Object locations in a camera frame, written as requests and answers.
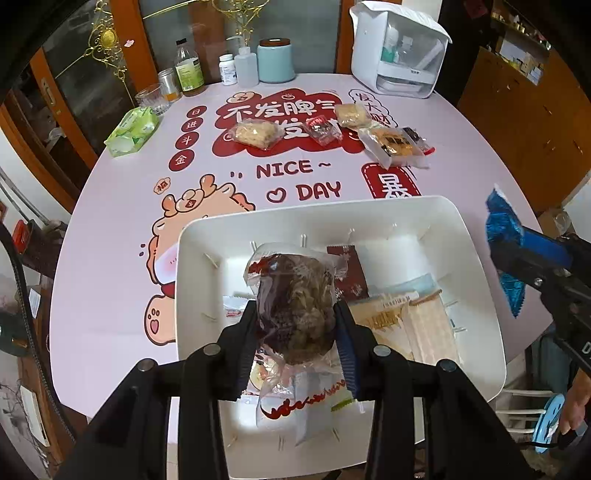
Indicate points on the white chair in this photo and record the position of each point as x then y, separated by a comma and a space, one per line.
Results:
521, 406

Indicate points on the green label glass bottle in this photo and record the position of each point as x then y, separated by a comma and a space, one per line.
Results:
189, 71

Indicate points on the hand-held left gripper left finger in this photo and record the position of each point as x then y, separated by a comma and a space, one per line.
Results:
235, 341

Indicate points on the blue round stool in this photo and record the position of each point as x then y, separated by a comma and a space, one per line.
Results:
547, 427

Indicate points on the small dark snack packet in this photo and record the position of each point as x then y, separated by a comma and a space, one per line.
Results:
413, 136

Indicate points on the white squeeze bottle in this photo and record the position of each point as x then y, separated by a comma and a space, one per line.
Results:
245, 67

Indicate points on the green tissue pack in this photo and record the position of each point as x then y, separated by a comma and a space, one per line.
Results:
134, 131

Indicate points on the gold door ornament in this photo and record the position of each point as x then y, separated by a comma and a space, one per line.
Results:
108, 39
240, 18

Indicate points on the wooden cabinet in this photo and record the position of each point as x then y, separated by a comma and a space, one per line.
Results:
521, 138

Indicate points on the red lid jar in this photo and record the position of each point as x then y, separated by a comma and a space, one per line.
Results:
21, 233

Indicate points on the dark brown snack packet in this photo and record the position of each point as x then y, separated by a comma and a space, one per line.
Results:
353, 277

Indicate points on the small metal can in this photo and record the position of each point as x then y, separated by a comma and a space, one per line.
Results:
170, 85

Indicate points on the white wafer packet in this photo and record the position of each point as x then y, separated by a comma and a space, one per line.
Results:
415, 323

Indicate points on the teal canister with dark lid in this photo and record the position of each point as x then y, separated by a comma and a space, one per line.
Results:
276, 62

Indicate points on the person's right hand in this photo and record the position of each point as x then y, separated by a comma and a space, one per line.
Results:
578, 401

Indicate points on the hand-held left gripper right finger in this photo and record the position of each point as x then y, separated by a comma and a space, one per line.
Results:
346, 355

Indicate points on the blue snack packet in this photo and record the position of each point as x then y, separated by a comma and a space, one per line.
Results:
501, 226

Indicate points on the wall shelf with small items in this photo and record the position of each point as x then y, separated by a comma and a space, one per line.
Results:
526, 37

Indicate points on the white plastic tray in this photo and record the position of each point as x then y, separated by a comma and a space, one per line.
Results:
207, 277

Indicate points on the small red candy packet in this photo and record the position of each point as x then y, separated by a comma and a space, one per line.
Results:
323, 131

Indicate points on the clear glass cup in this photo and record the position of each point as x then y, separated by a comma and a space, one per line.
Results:
151, 99

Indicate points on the clear boxed cookie packet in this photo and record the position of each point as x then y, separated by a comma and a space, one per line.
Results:
390, 145

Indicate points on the clear packet with red print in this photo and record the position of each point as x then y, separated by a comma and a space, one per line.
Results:
304, 406

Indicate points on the clear packet of brown cake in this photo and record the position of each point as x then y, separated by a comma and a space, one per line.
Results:
295, 300

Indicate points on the white storage box clear lid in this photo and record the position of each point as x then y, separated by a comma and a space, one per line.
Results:
369, 50

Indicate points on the beige crisp cake packet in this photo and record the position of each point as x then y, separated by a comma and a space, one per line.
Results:
352, 115
254, 134

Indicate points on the white pill bottle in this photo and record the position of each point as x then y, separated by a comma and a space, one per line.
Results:
228, 71

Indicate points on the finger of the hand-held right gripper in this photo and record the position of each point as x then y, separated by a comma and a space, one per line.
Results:
512, 263
545, 249

